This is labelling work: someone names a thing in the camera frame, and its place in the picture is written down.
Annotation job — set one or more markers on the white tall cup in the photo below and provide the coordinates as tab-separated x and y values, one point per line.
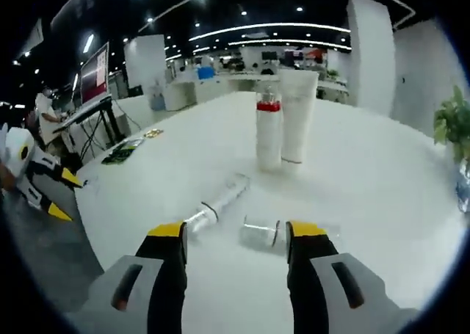
297	121

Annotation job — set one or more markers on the blue box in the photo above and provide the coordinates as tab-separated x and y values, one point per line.
205	73

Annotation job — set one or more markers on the gold foil packet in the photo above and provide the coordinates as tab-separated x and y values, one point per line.
153	133

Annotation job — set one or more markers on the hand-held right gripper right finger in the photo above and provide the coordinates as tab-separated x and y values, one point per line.
308	275

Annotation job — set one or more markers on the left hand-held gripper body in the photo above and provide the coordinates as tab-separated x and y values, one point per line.
20	147

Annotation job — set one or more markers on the row of white office desks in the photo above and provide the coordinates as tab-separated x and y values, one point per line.
238	80

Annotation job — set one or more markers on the potted green plant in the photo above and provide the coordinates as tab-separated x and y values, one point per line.
453	121

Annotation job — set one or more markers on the red screen monitor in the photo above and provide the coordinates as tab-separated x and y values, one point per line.
94	73

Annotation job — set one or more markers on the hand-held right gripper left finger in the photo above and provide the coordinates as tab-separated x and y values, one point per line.
165	275

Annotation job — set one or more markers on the white skincare bottle red collar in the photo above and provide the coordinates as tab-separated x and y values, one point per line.
269	139

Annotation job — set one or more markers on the green and black packet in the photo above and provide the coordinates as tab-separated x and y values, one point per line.
123	151

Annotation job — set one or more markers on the tall skincare bottle clear cap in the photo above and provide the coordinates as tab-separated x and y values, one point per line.
220	205

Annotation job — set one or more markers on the person's left hand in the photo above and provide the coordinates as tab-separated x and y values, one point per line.
6	178

